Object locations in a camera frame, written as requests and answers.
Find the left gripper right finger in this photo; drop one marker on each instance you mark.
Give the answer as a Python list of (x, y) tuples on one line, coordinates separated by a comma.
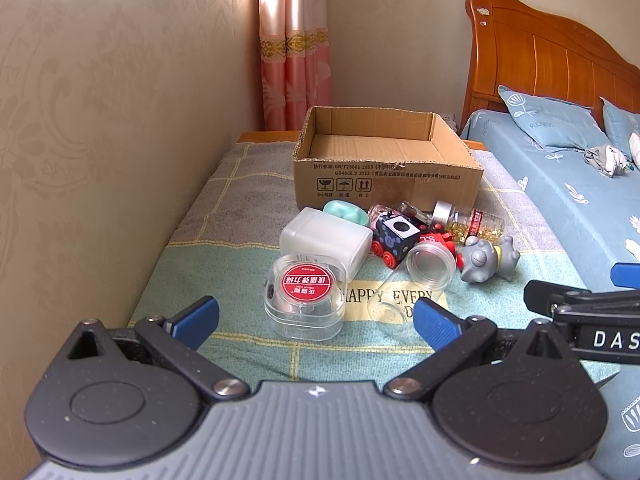
[(457, 344)]

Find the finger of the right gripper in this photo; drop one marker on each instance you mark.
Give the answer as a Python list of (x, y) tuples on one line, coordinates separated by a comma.
[(544, 297), (626, 274)]

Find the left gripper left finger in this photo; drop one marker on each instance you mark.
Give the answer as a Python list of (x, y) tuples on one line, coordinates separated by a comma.
[(173, 344)]

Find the grey toy figure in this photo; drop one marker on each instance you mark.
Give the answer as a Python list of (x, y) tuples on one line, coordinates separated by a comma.
[(479, 260)]

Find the clear plastic jar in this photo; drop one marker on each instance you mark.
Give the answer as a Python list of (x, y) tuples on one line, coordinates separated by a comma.
[(425, 272)]

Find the clear case with red label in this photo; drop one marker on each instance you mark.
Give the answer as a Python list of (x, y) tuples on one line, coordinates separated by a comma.
[(305, 297)]

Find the blue floral bed sheet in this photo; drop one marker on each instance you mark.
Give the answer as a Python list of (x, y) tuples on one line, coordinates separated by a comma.
[(596, 219)]

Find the checkered green grey blanket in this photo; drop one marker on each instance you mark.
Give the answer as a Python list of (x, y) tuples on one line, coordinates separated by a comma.
[(225, 245)]

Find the bottle of yellow capsules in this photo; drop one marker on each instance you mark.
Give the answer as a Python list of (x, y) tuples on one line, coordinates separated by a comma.
[(462, 225)]

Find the crumpled grey white cloth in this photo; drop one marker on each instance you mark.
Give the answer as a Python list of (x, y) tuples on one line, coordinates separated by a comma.
[(609, 161)]

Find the black toy train car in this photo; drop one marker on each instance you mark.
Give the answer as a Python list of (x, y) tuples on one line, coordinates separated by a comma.
[(393, 237)]

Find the clear packet with dark item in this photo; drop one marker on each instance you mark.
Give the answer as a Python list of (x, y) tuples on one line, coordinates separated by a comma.
[(422, 219)]

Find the pink white plush item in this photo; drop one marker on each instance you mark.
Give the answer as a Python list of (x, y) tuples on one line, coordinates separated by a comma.
[(634, 148)]

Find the blue pillow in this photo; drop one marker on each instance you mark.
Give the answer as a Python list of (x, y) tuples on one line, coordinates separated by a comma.
[(553, 123), (619, 126)]

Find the pink round trinket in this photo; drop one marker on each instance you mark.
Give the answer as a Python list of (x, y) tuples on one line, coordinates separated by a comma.
[(379, 212)]

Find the white translucent plastic box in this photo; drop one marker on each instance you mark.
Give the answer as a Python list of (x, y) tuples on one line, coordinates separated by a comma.
[(314, 232)]

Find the brown cardboard box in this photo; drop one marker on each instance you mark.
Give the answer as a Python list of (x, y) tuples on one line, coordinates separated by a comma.
[(377, 155)]

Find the wooden bed headboard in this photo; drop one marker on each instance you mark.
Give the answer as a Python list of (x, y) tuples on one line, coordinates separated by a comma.
[(542, 54)]

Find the pink gold curtain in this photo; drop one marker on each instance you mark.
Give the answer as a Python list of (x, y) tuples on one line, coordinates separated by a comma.
[(294, 55)]

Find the white wall socket plug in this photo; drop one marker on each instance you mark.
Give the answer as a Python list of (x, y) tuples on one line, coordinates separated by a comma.
[(449, 119)]

